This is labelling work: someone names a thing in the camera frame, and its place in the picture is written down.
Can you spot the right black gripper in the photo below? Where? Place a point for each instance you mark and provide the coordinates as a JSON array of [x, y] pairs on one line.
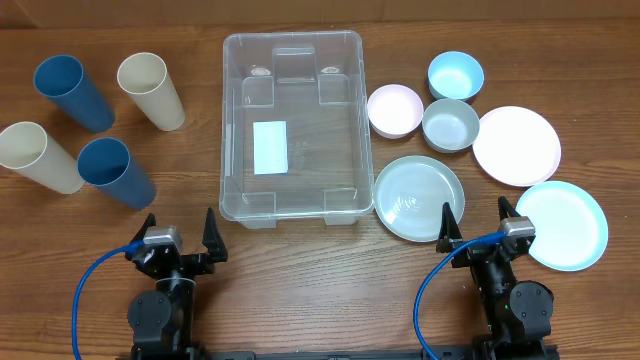
[[449, 231]]

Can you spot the blue plastic cup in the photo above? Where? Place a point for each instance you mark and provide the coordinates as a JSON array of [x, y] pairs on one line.
[[63, 80], [108, 165]]

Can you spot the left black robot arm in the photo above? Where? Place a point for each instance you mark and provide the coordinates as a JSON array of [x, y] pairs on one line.
[[162, 319]]

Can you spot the cream plastic cup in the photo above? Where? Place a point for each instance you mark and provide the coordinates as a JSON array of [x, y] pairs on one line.
[[145, 78], [27, 149]]

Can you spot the grey-green plastic plate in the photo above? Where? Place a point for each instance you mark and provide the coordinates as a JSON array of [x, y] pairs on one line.
[[409, 195]]

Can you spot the far cream plastic cup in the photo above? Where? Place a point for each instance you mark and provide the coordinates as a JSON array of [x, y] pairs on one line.
[[145, 78]]

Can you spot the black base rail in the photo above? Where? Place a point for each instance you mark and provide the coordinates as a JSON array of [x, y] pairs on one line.
[[340, 355]]

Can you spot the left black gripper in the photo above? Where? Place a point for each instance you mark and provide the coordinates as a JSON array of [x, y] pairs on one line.
[[213, 240]]

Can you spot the near cream plastic cup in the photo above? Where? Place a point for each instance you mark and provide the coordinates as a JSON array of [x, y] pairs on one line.
[[27, 149]]

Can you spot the near blue plastic cup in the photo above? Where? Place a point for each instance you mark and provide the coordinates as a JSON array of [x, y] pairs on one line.
[[108, 165]]

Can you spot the pink plastic plate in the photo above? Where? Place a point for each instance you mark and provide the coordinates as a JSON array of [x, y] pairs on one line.
[[517, 146]]

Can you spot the light blue plastic plate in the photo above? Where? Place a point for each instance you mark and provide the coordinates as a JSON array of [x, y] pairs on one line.
[[570, 226]]

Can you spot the far blue plastic cup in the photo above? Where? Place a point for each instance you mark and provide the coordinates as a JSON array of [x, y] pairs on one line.
[[63, 80]]

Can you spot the light blue plastic bowl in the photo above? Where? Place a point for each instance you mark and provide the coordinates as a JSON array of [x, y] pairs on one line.
[[455, 75]]

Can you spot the grey plastic bowl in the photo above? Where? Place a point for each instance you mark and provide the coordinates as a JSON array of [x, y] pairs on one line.
[[450, 125]]

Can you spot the pink plastic bowl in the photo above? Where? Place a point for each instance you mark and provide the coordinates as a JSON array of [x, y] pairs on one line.
[[394, 110]]

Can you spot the clear plastic storage bin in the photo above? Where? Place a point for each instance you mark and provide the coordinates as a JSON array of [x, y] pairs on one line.
[[315, 82]]

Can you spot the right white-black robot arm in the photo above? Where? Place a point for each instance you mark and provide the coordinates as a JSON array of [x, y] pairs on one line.
[[518, 313]]

